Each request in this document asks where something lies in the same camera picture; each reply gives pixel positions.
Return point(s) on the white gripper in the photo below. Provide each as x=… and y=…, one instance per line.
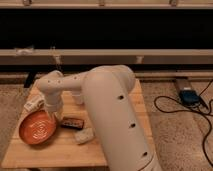
x=54, y=105

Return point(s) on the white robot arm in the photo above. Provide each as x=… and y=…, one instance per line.
x=104, y=91

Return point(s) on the orange ceramic bowl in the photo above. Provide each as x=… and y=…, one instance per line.
x=37, y=127

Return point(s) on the dark chocolate bar wrapper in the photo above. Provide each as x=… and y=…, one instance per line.
x=73, y=123

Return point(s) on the white tube package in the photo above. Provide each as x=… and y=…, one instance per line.
x=34, y=103

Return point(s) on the white crumpled packet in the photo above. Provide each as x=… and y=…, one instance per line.
x=84, y=136

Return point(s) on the blue power adapter box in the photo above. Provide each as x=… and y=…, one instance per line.
x=189, y=97

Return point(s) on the grey wall rail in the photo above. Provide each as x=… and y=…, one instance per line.
x=103, y=55

